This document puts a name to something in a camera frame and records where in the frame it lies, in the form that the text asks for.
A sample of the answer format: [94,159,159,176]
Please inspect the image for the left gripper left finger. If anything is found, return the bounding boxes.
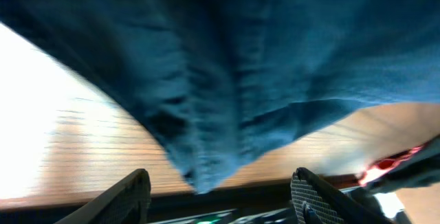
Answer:
[55,168,151,224]

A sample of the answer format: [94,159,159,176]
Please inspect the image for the black garment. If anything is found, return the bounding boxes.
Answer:
[364,136,439,194]

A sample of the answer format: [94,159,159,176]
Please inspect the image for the navy blue shorts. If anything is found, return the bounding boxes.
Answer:
[1,0,439,193]

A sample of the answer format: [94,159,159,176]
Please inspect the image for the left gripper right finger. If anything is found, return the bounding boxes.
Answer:
[290,168,392,224]

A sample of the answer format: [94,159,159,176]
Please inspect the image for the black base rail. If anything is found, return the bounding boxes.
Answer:
[1,181,391,223]

